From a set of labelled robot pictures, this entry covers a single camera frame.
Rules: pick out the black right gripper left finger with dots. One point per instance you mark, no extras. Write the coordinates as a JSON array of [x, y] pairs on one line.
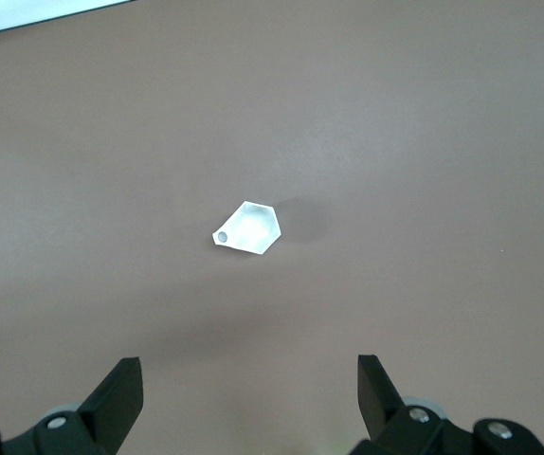
[[111, 407]]

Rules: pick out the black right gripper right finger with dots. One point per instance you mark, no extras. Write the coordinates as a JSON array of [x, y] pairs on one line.
[[381, 403]]

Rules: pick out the white faceted cup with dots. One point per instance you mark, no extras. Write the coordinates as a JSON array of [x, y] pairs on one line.
[[253, 227]]

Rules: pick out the brown table cover mat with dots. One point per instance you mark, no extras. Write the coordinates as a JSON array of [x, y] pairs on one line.
[[395, 142]]

